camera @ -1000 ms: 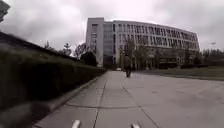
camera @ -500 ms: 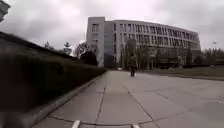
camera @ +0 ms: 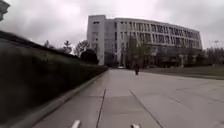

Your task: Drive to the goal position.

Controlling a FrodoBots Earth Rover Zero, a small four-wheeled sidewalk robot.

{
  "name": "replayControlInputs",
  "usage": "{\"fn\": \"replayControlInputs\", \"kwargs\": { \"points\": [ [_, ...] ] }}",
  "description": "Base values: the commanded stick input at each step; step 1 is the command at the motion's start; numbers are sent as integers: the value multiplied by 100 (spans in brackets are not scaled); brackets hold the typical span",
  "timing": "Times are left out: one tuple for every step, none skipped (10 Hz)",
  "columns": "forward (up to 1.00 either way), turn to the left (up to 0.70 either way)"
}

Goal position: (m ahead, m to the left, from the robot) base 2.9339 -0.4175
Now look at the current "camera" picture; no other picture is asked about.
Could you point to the round dark bush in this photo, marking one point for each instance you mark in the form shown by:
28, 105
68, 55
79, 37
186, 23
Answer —
89, 56

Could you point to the person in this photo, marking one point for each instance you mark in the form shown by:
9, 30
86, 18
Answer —
137, 69

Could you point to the grey paved plaza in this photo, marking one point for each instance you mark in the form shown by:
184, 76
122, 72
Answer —
133, 96

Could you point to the large grey building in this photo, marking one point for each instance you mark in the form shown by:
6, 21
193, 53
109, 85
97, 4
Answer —
150, 36

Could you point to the row of trees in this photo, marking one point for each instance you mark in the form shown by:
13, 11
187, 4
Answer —
166, 53

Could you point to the robot's own part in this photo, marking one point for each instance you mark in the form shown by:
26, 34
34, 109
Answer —
76, 124
135, 125

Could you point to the grass bank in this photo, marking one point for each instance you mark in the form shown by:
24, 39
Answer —
186, 70

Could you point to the grey kerb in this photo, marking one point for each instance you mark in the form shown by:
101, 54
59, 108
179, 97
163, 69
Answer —
50, 106

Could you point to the dark hedge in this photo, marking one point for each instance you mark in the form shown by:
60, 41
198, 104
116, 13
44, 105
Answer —
36, 78

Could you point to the trees behind wall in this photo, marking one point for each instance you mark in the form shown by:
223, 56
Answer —
75, 48

